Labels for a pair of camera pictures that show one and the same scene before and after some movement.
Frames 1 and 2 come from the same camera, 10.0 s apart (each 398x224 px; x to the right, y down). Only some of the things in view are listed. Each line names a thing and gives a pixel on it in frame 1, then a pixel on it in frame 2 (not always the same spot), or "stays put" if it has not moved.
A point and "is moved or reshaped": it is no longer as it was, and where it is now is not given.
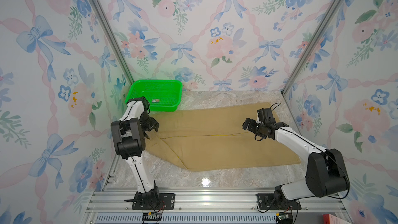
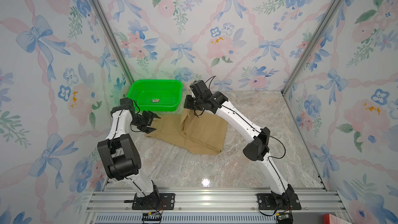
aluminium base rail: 207,206 stays put
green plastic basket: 161,95 stays put
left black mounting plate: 166,202 stays put
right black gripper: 251,126 → 187,102
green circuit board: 284,218 stays put
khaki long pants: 213,138 is moved or reshaped
